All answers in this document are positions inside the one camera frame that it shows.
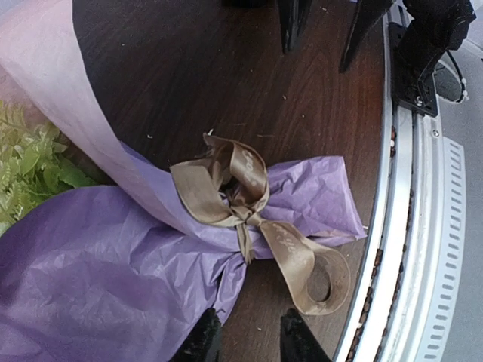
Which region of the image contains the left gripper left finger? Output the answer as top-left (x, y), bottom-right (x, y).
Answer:
top-left (180, 308), bottom-right (222, 362)

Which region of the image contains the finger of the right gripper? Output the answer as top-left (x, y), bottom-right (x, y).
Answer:
top-left (277, 0), bottom-right (312, 53)
top-left (339, 0), bottom-right (394, 73)

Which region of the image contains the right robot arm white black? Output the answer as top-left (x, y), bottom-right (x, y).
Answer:
top-left (277, 0), bottom-right (476, 117)

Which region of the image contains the tan satin ribbon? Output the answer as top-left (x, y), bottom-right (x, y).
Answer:
top-left (171, 134), bottom-right (351, 316)

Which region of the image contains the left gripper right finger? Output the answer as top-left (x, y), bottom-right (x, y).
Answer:
top-left (280, 308), bottom-right (331, 362)

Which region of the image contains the purple pink flower bouquet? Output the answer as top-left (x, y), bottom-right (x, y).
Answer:
top-left (1, 1), bottom-right (365, 361)

